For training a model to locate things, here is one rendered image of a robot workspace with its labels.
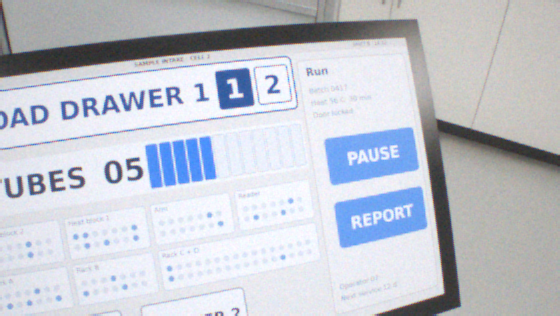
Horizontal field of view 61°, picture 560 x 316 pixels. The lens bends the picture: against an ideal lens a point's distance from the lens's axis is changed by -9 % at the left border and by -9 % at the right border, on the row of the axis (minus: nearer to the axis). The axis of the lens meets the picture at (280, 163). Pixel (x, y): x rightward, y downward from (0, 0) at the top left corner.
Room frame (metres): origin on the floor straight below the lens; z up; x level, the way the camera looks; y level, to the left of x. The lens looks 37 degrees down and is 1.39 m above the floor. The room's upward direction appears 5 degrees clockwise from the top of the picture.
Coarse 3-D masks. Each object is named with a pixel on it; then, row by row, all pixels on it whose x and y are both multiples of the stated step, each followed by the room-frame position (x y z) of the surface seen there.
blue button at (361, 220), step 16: (384, 192) 0.39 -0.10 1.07; (400, 192) 0.39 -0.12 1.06; (416, 192) 0.40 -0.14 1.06; (336, 208) 0.37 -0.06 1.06; (352, 208) 0.37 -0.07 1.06; (368, 208) 0.37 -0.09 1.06; (384, 208) 0.38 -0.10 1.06; (400, 208) 0.38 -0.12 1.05; (416, 208) 0.39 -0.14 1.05; (336, 224) 0.36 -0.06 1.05; (352, 224) 0.36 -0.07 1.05; (368, 224) 0.36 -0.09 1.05; (384, 224) 0.37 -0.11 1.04; (400, 224) 0.37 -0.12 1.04; (416, 224) 0.38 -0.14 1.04; (352, 240) 0.35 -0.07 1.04; (368, 240) 0.35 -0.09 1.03
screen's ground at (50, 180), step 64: (128, 64) 0.39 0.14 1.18; (320, 64) 0.45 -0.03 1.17; (384, 64) 0.47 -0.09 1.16; (192, 128) 0.37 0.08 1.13; (320, 128) 0.41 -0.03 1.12; (384, 128) 0.43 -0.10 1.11; (0, 192) 0.29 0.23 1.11; (64, 192) 0.31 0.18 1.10; (192, 192) 0.34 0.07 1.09; (320, 192) 0.37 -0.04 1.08; (384, 256) 0.35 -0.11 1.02
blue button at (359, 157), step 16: (400, 128) 0.44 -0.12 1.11; (336, 144) 0.40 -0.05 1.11; (352, 144) 0.41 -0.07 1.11; (368, 144) 0.41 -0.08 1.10; (384, 144) 0.42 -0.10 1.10; (400, 144) 0.42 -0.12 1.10; (336, 160) 0.39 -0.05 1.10; (352, 160) 0.40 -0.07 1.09; (368, 160) 0.40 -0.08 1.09; (384, 160) 0.41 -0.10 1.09; (400, 160) 0.41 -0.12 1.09; (416, 160) 0.42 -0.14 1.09; (336, 176) 0.38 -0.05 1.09; (352, 176) 0.39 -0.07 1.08; (368, 176) 0.39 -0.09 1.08; (384, 176) 0.40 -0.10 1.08
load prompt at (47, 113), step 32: (192, 64) 0.41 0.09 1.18; (224, 64) 0.42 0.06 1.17; (256, 64) 0.43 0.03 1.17; (288, 64) 0.44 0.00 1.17; (0, 96) 0.34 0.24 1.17; (32, 96) 0.35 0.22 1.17; (64, 96) 0.36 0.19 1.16; (96, 96) 0.37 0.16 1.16; (128, 96) 0.38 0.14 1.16; (160, 96) 0.38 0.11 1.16; (192, 96) 0.39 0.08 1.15; (224, 96) 0.40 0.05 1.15; (256, 96) 0.41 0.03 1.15; (288, 96) 0.42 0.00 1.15; (0, 128) 0.33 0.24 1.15; (32, 128) 0.33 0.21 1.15; (64, 128) 0.34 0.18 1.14; (96, 128) 0.35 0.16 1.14; (128, 128) 0.36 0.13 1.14
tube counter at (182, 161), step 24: (144, 144) 0.35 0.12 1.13; (168, 144) 0.36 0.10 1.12; (192, 144) 0.36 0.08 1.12; (216, 144) 0.37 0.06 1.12; (240, 144) 0.38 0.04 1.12; (264, 144) 0.38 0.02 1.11; (288, 144) 0.39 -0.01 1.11; (120, 168) 0.33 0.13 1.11; (144, 168) 0.34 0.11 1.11; (168, 168) 0.35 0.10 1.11; (192, 168) 0.35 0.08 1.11; (216, 168) 0.36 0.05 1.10; (240, 168) 0.36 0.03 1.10; (264, 168) 0.37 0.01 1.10; (288, 168) 0.38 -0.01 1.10; (120, 192) 0.32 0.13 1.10; (144, 192) 0.33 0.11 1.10
